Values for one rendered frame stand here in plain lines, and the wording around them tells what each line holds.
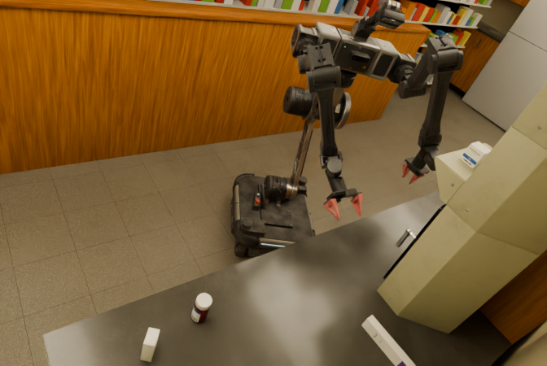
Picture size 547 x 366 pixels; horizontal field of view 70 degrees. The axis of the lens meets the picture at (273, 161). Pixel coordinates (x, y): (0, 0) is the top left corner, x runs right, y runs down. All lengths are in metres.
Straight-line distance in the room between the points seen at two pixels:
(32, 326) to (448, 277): 1.88
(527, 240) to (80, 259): 2.15
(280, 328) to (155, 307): 0.39
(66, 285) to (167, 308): 1.23
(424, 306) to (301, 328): 0.44
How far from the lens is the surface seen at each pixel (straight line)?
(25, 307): 2.41
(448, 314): 1.57
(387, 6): 1.71
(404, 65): 1.97
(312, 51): 1.34
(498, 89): 6.51
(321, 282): 1.49
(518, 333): 1.81
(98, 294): 2.41
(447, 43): 1.59
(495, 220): 1.26
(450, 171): 1.27
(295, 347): 1.33
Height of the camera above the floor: 2.06
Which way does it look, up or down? 37 degrees down
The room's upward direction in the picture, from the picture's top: 21 degrees clockwise
